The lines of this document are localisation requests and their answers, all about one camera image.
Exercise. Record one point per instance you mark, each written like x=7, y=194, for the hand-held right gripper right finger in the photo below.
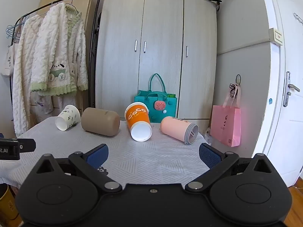
x=209, y=156

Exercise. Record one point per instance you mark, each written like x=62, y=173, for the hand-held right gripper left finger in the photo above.
x=98, y=156

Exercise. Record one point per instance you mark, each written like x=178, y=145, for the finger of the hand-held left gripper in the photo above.
x=28, y=145

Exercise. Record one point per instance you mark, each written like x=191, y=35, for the brown matte cup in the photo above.
x=100, y=122

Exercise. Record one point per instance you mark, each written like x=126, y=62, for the pink tumbler cup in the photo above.
x=175, y=127

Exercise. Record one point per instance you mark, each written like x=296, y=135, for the white leaf-print paper cup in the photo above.
x=69, y=117

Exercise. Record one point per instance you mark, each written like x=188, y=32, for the orange paper cup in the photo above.
x=137, y=118

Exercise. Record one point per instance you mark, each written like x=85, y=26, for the clear plastic bag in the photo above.
x=207, y=136

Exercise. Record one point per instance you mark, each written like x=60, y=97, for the pink paper gift bag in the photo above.
x=224, y=125

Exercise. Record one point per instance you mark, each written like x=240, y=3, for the pale printed pajama pants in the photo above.
x=42, y=104

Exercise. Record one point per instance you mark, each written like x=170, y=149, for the yellow container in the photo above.
x=7, y=203

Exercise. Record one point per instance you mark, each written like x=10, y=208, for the teal felt handbag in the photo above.
x=171, y=108

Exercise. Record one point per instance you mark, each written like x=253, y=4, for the white fluffy robe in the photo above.
x=23, y=66

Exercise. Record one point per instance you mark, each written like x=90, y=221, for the white door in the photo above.
x=292, y=134

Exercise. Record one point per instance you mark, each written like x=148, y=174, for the white canvas tote bag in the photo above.
x=7, y=61

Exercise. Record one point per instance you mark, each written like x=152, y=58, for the fluffy jacket with green trim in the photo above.
x=61, y=52

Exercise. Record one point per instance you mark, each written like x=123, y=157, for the grey wardrobe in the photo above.
x=161, y=28

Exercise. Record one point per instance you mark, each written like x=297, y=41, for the black metal clothes rack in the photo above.
x=97, y=16

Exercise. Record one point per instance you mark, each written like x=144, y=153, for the black rod-shaped object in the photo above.
x=213, y=1

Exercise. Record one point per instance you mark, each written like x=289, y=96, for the metal door hook rack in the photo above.
x=298, y=18

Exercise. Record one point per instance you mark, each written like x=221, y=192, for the beige wall switch box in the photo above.
x=276, y=37

